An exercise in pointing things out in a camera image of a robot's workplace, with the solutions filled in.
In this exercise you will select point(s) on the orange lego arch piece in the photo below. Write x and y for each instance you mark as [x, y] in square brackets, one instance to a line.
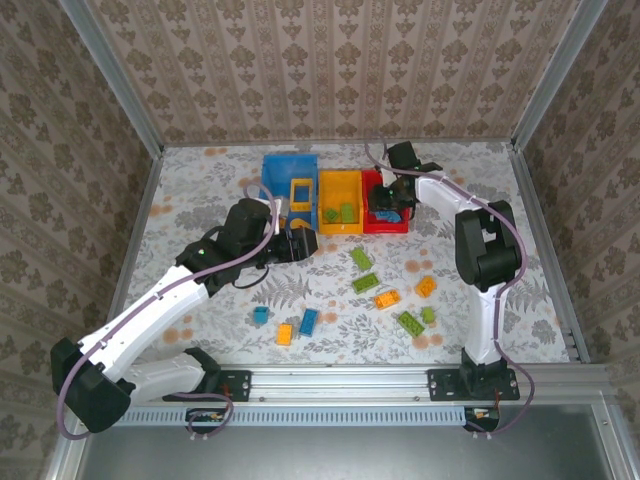
[300, 220]

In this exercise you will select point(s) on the yellow lego window frame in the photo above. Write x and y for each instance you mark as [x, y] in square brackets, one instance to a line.
[302, 205]

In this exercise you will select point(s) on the small green lego brick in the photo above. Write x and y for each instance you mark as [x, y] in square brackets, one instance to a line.
[427, 315]
[330, 215]

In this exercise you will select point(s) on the small blue lego brick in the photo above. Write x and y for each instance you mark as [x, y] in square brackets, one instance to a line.
[260, 315]

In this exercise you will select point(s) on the orange lego brick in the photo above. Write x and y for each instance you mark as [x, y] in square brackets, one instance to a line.
[426, 287]
[387, 300]
[284, 334]

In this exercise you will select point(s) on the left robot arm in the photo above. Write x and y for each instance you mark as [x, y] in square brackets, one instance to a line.
[150, 305]

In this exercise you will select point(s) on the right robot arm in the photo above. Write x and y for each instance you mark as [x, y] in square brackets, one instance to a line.
[482, 320]

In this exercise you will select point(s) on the red plastic bin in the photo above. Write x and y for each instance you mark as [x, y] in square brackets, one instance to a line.
[385, 229]

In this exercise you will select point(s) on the blue plastic bin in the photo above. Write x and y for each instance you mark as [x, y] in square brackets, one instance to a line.
[277, 175]

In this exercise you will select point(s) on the yellow plastic bin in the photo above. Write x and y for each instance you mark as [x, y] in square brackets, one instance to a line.
[332, 192]

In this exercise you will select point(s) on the floral patterned table cover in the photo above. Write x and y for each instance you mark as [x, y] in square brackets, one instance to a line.
[325, 350]

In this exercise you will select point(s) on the aluminium mounting beam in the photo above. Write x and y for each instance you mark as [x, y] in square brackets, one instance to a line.
[340, 382]

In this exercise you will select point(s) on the grey metal base panel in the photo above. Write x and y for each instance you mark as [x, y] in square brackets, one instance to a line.
[350, 455]

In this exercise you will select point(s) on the aluminium side rail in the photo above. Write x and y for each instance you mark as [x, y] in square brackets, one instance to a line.
[549, 250]
[131, 250]

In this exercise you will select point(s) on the aluminium frame post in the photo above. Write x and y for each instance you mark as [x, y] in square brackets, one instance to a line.
[556, 75]
[114, 75]

